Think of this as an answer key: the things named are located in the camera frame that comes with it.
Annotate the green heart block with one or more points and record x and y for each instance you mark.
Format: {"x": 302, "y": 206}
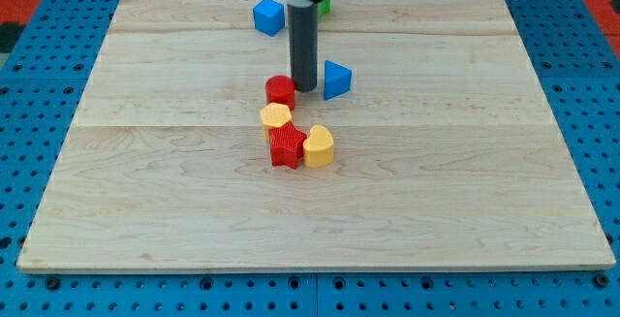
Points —
{"x": 324, "y": 8}

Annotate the wooden board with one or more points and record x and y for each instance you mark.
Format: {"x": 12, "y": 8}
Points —
{"x": 444, "y": 155}

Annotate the red cylinder block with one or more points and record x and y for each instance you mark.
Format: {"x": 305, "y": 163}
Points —
{"x": 281, "y": 90}

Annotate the yellow hexagon block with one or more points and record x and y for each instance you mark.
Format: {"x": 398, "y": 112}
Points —
{"x": 274, "y": 115}

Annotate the blue triangle block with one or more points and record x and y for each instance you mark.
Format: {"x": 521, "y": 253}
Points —
{"x": 338, "y": 79}

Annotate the yellow heart block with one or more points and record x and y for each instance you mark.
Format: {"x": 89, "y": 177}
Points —
{"x": 318, "y": 148}

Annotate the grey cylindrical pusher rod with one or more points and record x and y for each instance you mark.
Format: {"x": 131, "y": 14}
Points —
{"x": 303, "y": 44}

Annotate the red star block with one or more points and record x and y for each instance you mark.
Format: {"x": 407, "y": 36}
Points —
{"x": 286, "y": 145}

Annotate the blue cube block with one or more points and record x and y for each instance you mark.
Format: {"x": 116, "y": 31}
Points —
{"x": 269, "y": 17}

